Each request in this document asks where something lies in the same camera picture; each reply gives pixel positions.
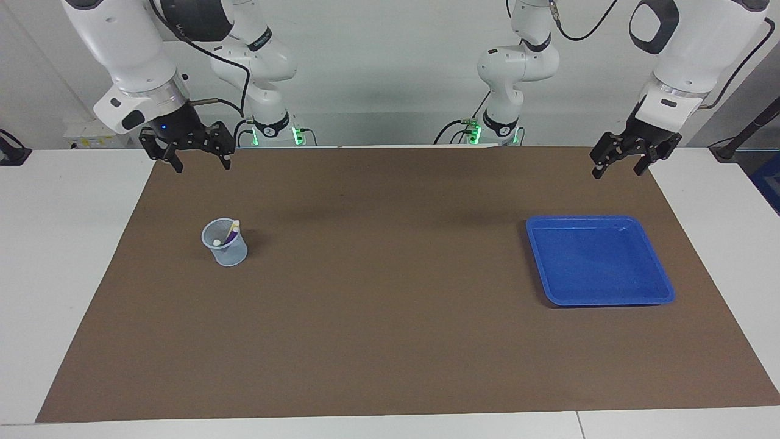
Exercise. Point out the pale blue mesh pen cup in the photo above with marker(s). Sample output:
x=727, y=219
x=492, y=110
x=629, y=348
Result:
x=234, y=255

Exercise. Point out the brown table mat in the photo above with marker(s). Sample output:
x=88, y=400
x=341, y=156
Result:
x=390, y=305

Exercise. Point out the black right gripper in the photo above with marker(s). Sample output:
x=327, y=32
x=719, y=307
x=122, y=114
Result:
x=180, y=125

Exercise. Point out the blue crate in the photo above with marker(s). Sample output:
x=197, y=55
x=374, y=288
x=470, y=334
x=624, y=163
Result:
x=769, y=183

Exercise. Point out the white wall box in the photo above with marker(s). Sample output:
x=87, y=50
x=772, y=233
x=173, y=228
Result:
x=91, y=134

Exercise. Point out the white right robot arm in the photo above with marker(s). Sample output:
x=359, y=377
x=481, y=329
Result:
x=122, y=49

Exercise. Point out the purple pen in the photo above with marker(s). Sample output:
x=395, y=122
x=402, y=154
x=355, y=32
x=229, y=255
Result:
x=228, y=238

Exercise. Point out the blue plastic tray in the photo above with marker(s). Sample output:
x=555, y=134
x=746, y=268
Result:
x=600, y=262

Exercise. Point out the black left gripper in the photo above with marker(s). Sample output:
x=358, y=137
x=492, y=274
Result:
x=649, y=131

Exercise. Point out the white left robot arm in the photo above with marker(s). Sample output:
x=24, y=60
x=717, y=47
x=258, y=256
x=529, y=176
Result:
x=694, y=55

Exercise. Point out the black stand pole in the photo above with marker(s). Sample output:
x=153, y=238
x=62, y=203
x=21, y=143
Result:
x=749, y=131

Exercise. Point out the black table clamp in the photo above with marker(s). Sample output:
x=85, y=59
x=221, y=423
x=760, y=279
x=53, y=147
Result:
x=12, y=152

